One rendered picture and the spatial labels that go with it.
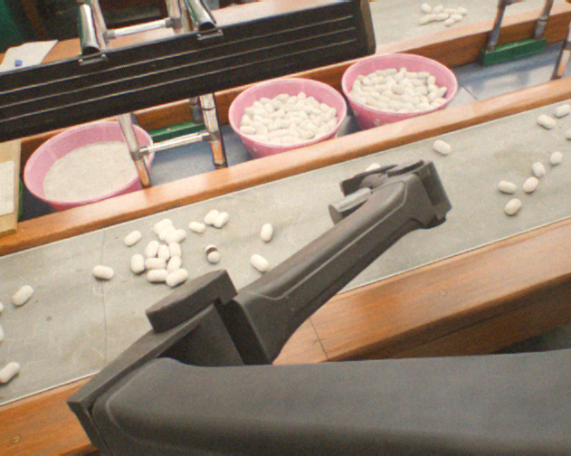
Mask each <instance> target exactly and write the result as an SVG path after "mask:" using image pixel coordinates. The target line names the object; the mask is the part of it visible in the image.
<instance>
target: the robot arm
mask: <svg viewBox="0 0 571 456"><path fill-rule="evenodd" d="M339 186H340V190H341V193H343V196H344V197H343V198H341V199H339V200H337V201H336V202H334V203H332V204H330V205H329V206H328V211H329V214H330V217H331V220H332V222H333V224H334V226H333V227H332V228H330V229H329V230H327V231H326V232H324V233H323V234H321V235H320V236H319V237H318V238H316V239H315V240H313V241H312V242H310V243H309V244H307V245H306V246H304V247H303V248H301V249H300V250H299V251H297V252H295V253H294V254H292V255H291V256H290V257H289V258H288V259H286V260H285V261H283V262H281V263H280V264H278V265H277V266H276V267H274V268H273V269H271V270H270V271H268V272H267V273H265V274H264V275H262V276H261V277H260V278H259V279H257V280H255V281H254V282H252V283H250V284H248V285H246V286H245V287H243V288H240V289H238V290H236V288H235V287H234V285H233V282H232V280H231V278H230V276H229V273H228V271H227V269H220V270H216V271H210V272H207V273H206V274H202V275H200V276H199V277H197V278H195V279H194V280H192V281H190V282H188V283H187V284H186V285H184V286H183V287H181V288H180V289H178V290H176V291H174V292H172V293H171V294H169V295H168V296H166V297H164V298H163V299H161V300H160V301H158V302H157V303H155V304H153V305H152V306H151V307H149V308H148V309H145V314H146V316H147V318H148V321H149V322H150V324H151V326H152V328H151V329H150V330H149V331H148V332H147V333H146V334H145V335H143V336H142V337H140V338H139V339H138V340H137V341H136V342H134V343H133V344H132V345H131V346H130V347H128V348H127V349H126V350H125V351H123V352H122V353H121V354H120V355H119V356H117V357H116V358H115V359H114V360H113V361H111V362H110V363H109V364H108V365H107V366H105V367H104V368H103V369H102V370H101V371H99V372H98V373H97V374H96V375H95V376H94V377H93V378H92V379H91V380H90V381H88V382H87V383H86V384H85V385H83V386H82V387H81V388H80V389H79V390H78V391H76V392H75V393H74V394H73V395H71V396H70V397H69V398H68V399H67V401H66V403H67V405H69V407H70V409H71V411H72V412H73V413H75V414H76V416H77V418H78V420H79V421H80V423H81V426H82V428H83V429H84V431H85V432H86V434H87V435H88V437H89V439H90V441H91V443H92V445H93V446H96V447H97V448H98V449H99V450H100V452H101V455H100V456H571V348H569V349H561V350H554V351H546V352H532V353H519V354H503V355H483V356H444V357H424V358H404V359H384V360H364V361H344V362H324V363H304V364H284V365H274V364H273V363H272V362H273V361H274V360H275V359H276V358H277V357H278V356H279V355H280V353H281V350H282V348H283V347H284V345H285V344H286V343H287V341H288V340H289V339H290V337H291V336H292V335H293V334H294V333H295V331H296V330H297V329H298V328H299V327H300V326H301V325H302V324H303V323H304V322H305V321H306V320H307V319H308V318H309V317H310V316H312V315H313V314H314V313H315V312H316V311H317V310H318V309H320V308H321V307H322V306H323V305H324V304H326V303H327V302H328V301H329V300H330V299H332V298H333V297H334V296H335V295H336V294H337V293H338V292H340V291H341V290H342V289H343V288H344V287H346V286H347V285H348V284H349V282H351V281H352V280H353V279H354V278H355V277H356V276H357V275H359V274H360V273H361V272H362V271H363V270H365V269H366V268H367V267H368V266H369V265H370V264H371V263H373V262H374V261H375V260H376V259H377V258H379V257H380V256H381V255H382V254H383V253H384V252H386V251H387V250H388V249H389V248H390V247H391V246H393V245H394V244H395V243H396V242H397V241H399V240H400V239H401V238H402V237H404V236H405V235H406V234H408V233H409V232H412V231H415V230H419V229H425V230H427V229H432V228H434V227H437V226H439V225H441V224H443V223H445V222H446V221H447V219H446V214H447V213H448V212H449V211H450V210H451V209H452V204H451V202H450V199H449V197H448V195H447V193H446V191H445V188H444V186H443V182H442V180H441V178H440V176H439V174H438V171H437V169H436V167H435V164H434V162H433V160H432V159H429V160H425V161H423V159H422V158H419V159H414V160H409V161H406V162H404V163H403V164H401V165H387V166H381V167H378V168H374V169H370V170H367V171H365V172H362V173H358V174H355V175H352V176H351V177H350V178H348V179H345V180H341V181H340V182H339Z"/></svg>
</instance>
